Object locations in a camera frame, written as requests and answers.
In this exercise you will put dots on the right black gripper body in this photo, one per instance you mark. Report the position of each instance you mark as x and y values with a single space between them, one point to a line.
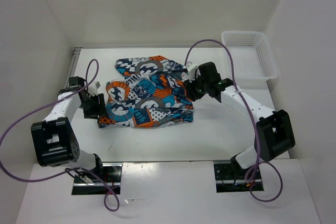
197 89

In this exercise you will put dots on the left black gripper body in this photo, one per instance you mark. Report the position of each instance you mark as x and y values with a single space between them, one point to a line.
90 106

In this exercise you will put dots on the patterned blue orange shorts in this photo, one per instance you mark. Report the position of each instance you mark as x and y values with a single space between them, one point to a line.
150 94

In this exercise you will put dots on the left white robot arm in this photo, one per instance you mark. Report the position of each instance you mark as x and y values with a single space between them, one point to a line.
54 140

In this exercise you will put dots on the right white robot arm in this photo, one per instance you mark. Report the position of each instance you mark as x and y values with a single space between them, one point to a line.
273 129

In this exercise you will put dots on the white plastic basket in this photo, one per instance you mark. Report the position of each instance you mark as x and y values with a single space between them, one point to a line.
252 55

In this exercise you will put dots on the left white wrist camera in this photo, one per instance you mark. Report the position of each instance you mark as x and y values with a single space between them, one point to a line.
93 88

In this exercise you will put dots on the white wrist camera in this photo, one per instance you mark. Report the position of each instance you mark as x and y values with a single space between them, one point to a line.
189 71
93 88

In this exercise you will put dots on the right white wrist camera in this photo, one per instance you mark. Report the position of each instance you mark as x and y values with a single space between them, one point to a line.
189 71

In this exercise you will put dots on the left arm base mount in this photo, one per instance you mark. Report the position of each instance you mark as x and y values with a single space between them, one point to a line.
86 184

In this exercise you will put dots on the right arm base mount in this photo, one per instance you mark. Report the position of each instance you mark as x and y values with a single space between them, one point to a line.
229 181

